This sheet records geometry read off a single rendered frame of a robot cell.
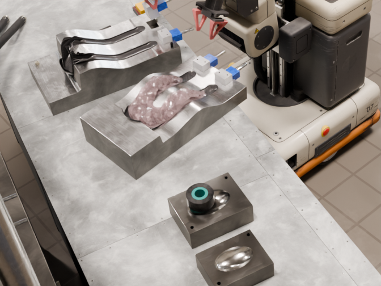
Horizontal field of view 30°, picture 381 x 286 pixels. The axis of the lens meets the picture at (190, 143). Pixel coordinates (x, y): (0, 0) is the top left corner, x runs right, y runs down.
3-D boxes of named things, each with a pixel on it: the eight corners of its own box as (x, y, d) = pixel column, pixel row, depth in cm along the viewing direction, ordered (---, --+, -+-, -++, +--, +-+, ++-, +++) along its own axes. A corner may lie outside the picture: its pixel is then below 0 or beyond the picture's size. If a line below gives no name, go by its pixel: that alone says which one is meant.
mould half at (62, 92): (153, 30, 276) (149, 0, 266) (182, 66, 258) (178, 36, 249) (31, 75, 263) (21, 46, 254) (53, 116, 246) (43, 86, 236)
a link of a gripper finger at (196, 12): (199, 37, 236) (207, 11, 231) (186, 28, 240) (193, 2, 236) (214, 36, 240) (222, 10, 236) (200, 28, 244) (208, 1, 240)
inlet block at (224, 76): (241, 66, 251) (241, 54, 247) (252, 72, 248) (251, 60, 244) (215, 85, 245) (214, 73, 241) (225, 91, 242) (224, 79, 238)
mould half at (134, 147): (195, 67, 257) (192, 42, 250) (247, 98, 243) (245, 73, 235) (86, 141, 236) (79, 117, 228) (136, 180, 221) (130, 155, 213)
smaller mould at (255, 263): (250, 242, 200) (249, 228, 196) (274, 275, 192) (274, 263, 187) (197, 266, 196) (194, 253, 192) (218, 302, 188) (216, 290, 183)
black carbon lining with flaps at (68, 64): (143, 28, 265) (139, 7, 259) (160, 51, 255) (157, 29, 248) (55, 60, 257) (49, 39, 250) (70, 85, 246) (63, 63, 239)
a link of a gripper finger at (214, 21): (208, 42, 233) (215, 16, 229) (194, 33, 237) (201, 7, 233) (222, 41, 238) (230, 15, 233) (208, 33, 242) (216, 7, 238)
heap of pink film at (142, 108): (176, 74, 246) (173, 57, 241) (211, 96, 236) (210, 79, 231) (118, 113, 235) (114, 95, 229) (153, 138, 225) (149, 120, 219)
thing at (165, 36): (191, 31, 262) (189, 19, 258) (197, 38, 259) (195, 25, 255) (159, 42, 259) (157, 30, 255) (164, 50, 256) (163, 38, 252)
